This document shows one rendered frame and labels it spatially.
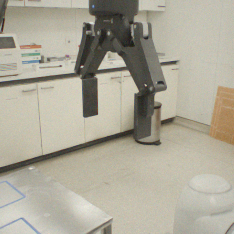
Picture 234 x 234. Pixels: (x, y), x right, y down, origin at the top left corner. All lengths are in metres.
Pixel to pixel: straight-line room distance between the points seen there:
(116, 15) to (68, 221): 0.61
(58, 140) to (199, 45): 2.08
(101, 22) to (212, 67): 3.38
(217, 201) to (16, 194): 0.62
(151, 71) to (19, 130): 2.53
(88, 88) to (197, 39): 3.44
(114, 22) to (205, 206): 0.49
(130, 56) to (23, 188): 0.74
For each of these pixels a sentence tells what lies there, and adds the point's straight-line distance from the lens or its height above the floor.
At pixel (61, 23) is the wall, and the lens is 3.65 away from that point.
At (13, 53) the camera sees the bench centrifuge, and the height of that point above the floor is 1.10.
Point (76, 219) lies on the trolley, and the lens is 0.90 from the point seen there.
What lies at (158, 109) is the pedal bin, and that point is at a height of 0.42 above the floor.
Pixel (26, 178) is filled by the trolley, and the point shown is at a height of 0.82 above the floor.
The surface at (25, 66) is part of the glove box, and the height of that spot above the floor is 0.92.
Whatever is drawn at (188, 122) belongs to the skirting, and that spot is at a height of 0.05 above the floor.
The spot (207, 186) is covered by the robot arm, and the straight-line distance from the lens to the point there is 0.77.
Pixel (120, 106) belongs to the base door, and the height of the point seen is 0.40.
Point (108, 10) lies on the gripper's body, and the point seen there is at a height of 1.37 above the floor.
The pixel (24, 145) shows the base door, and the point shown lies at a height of 0.24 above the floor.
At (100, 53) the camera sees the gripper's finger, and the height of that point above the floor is 1.31.
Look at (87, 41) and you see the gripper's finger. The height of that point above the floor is 1.32.
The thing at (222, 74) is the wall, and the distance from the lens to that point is 3.75.
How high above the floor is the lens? 1.35
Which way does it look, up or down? 17 degrees down
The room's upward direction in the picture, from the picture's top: straight up
